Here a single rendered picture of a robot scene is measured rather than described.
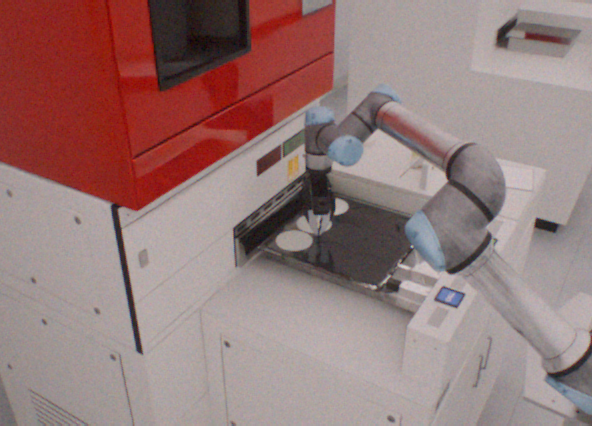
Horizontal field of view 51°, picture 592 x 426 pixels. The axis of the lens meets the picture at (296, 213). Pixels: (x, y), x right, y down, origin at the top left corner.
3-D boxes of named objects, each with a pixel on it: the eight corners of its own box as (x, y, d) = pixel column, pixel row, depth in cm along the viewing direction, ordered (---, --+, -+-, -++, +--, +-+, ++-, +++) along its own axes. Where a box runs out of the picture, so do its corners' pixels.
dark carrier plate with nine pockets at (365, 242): (262, 246, 170) (261, 244, 170) (323, 193, 195) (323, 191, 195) (376, 287, 155) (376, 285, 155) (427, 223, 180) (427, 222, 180)
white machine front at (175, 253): (136, 352, 146) (110, 205, 125) (311, 201, 205) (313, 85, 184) (146, 356, 145) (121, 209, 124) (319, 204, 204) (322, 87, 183)
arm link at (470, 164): (524, 155, 114) (372, 71, 150) (482, 197, 115) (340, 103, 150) (540, 189, 122) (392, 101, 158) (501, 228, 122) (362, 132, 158)
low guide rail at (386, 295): (265, 258, 178) (265, 249, 176) (269, 255, 179) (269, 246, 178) (431, 319, 156) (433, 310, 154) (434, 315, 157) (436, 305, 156)
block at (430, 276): (410, 278, 160) (411, 269, 159) (415, 271, 163) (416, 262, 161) (440, 288, 157) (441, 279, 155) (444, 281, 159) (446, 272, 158)
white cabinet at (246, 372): (218, 504, 202) (198, 310, 160) (353, 330, 273) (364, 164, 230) (401, 613, 174) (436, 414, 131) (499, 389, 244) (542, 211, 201)
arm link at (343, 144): (365, 122, 145) (341, 106, 153) (331, 156, 145) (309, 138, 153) (380, 142, 150) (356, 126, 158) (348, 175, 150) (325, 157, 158)
